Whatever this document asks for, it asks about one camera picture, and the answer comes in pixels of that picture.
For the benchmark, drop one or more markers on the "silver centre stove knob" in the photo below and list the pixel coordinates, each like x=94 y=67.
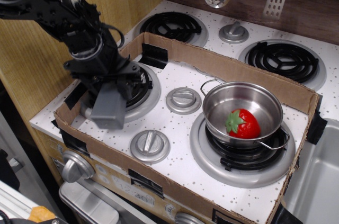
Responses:
x=183 y=100

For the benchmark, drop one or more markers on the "orange object bottom left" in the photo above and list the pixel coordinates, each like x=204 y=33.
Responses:
x=40 y=214

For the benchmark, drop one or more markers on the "silver oven knob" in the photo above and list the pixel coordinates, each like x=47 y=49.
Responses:
x=76 y=167
x=185 y=218

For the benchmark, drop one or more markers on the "front right coil burner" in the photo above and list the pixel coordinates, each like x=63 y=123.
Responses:
x=244 y=168

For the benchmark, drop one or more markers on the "brown cardboard box frame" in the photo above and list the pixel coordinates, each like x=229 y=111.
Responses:
x=178 y=182

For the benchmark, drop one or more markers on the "silver back stove knob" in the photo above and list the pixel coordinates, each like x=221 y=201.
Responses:
x=233 y=33

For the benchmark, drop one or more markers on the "back left coil burner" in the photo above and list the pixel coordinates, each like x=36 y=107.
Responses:
x=175 y=25

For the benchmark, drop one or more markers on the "red toy strawberry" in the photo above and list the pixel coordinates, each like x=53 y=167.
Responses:
x=242 y=124

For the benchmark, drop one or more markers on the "front left coil burner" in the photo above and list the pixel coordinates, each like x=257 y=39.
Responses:
x=147 y=96

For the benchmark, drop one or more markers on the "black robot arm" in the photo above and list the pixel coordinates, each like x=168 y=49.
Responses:
x=76 y=23

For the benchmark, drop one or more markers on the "hanging metal slotted spatula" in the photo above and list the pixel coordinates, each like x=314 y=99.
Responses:
x=273 y=9

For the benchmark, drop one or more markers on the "back right coil burner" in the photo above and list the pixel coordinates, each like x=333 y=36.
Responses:
x=287 y=58

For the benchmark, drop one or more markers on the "coil burner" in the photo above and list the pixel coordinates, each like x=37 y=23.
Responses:
x=287 y=58
x=175 y=25
x=244 y=168
x=147 y=96

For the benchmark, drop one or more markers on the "silver lower oven knob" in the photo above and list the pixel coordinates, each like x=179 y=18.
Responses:
x=185 y=218

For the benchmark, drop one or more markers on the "silver oven front knob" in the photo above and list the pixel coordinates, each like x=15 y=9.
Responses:
x=76 y=167

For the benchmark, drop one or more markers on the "grey toy sink basin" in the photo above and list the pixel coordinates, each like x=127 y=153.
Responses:
x=312 y=193

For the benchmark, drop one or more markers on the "silver front stove knob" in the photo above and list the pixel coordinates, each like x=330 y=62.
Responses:
x=150 y=146

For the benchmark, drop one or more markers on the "grey pepper shaker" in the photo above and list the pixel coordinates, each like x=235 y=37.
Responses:
x=109 y=108

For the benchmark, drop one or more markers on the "silver stove knob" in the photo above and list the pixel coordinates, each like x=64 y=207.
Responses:
x=233 y=33
x=183 y=100
x=150 y=146

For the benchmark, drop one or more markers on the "digital clock panel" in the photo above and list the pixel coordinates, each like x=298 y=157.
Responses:
x=135 y=195

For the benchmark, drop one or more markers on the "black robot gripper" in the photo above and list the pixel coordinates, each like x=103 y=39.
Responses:
x=107 y=65

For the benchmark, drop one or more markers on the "silver oven door handle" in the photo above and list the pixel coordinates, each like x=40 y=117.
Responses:
x=88 y=205

